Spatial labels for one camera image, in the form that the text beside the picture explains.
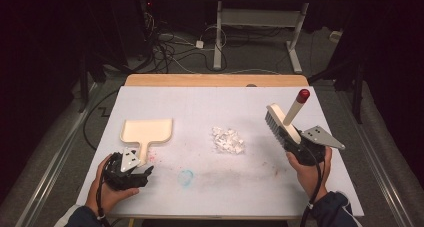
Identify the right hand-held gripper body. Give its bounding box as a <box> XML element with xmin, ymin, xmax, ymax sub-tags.
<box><xmin>283</xmin><ymin>125</ymin><xmax>347</xmax><ymax>167</ymax></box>

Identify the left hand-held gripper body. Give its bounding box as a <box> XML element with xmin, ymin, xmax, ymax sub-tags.
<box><xmin>102</xmin><ymin>147</ymin><xmax>155</xmax><ymax>192</ymax></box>

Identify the cream brush with red cap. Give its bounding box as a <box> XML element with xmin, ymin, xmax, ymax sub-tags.
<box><xmin>264</xmin><ymin>88</ymin><xmax>311</xmax><ymax>147</ymax></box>

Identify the cream plastic dustpan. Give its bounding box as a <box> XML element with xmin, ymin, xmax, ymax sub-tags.
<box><xmin>119</xmin><ymin>117</ymin><xmax>174</xmax><ymax>167</ymax></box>

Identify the pile of white paper scraps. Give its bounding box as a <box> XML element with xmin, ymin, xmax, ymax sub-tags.
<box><xmin>211</xmin><ymin>125</ymin><xmax>246</xmax><ymax>155</ymax></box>

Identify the person's left hand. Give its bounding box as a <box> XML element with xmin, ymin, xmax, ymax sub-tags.
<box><xmin>85</xmin><ymin>153</ymin><xmax>141</xmax><ymax>216</ymax></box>

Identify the person's right hand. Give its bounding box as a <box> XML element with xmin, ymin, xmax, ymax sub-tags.
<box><xmin>285</xmin><ymin>146</ymin><xmax>334</xmax><ymax>204</ymax></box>

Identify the white table mat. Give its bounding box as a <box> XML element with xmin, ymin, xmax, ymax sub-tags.
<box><xmin>75</xmin><ymin>85</ymin><xmax>365</xmax><ymax>219</ymax></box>

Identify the black stand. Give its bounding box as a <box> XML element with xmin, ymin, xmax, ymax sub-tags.
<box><xmin>307</xmin><ymin>58</ymin><xmax>365</xmax><ymax>125</ymax></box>
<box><xmin>77</xmin><ymin>50</ymin><xmax>108</xmax><ymax>114</ymax></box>

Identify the wooden table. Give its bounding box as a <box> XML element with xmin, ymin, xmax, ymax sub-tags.
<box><xmin>114</xmin><ymin>73</ymin><xmax>329</xmax><ymax>221</ymax></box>

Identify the small white box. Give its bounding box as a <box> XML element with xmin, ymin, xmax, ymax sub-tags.
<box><xmin>328</xmin><ymin>30</ymin><xmax>344</xmax><ymax>43</ymax></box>

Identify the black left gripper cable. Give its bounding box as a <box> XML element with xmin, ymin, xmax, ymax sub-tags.
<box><xmin>95</xmin><ymin>158</ymin><xmax>114</xmax><ymax>227</ymax></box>

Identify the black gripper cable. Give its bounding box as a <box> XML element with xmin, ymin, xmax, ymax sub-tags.
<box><xmin>299</xmin><ymin>146</ymin><xmax>327</xmax><ymax>227</ymax></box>
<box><xmin>95</xmin><ymin>158</ymin><xmax>114</xmax><ymax>227</ymax></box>

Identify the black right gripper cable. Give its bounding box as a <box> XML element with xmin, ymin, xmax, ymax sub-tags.
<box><xmin>299</xmin><ymin>146</ymin><xmax>327</xmax><ymax>227</ymax></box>

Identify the black floor cable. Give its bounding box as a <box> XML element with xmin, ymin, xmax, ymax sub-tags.
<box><xmin>82</xmin><ymin>88</ymin><xmax>120</xmax><ymax>152</ymax></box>

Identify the metal floor rail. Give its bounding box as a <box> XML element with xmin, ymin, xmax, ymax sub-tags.
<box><xmin>334</xmin><ymin>88</ymin><xmax>416</xmax><ymax>227</ymax></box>
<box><xmin>14</xmin><ymin>82</ymin><xmax>101</xmax><ymax>227</ymax></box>

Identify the tangle of floor cables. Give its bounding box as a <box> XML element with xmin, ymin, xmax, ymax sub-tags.
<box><xmin>141</xmin><ymin>10</ymin><xmax>231</xmax><ymax>75</ymax></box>

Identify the white desk frame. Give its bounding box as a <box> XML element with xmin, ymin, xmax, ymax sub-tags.
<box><xmin>199</xmin><ymin>0</ymin><xmax>355</xmax><ymax>75</ymax></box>

